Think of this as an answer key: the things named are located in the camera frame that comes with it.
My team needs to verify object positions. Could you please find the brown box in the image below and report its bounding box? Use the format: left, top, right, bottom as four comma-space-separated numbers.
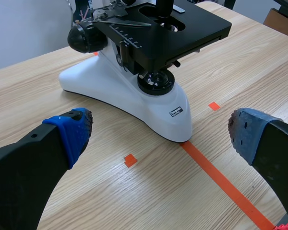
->
263, 8, 288, 41

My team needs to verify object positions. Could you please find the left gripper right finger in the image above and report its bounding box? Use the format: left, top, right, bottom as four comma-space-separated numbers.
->
228, 108, 288, 225

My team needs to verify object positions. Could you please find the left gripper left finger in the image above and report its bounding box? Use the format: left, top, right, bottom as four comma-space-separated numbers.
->
0, 107, 94, 230

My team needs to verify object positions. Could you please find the white and black microscope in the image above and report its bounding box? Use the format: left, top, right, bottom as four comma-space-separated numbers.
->
58, 0, 232, 144

